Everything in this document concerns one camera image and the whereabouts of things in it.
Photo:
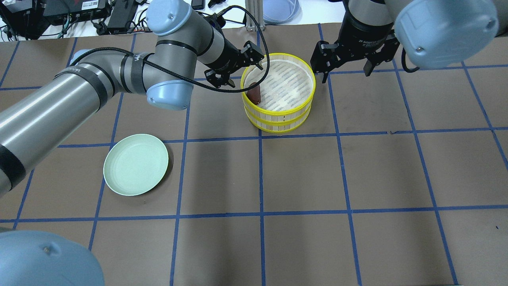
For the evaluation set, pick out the aluminium frame post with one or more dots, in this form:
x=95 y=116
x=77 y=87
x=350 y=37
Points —
x=256 y=22

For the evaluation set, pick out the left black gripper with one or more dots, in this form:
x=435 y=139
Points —
x=224 y=56

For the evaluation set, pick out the yellow bamboo steamer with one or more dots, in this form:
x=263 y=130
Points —
x=278 y=124
x=288 y=88

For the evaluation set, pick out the black power adapter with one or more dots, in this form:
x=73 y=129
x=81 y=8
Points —
x=121 y=16

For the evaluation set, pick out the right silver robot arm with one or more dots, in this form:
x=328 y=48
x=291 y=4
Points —
x=432 y=33

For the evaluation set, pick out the blue plate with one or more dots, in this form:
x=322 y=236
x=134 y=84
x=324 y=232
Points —
x=280 y=11

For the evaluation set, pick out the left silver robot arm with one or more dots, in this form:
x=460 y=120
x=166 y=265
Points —
x=190 y=51

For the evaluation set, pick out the brown steamed bun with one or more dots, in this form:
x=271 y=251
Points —
x=254 y=94

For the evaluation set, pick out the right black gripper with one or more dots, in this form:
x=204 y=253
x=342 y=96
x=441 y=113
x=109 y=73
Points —
x=362 y=30

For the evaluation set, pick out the light green plate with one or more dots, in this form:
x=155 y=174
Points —
x=135 y=165

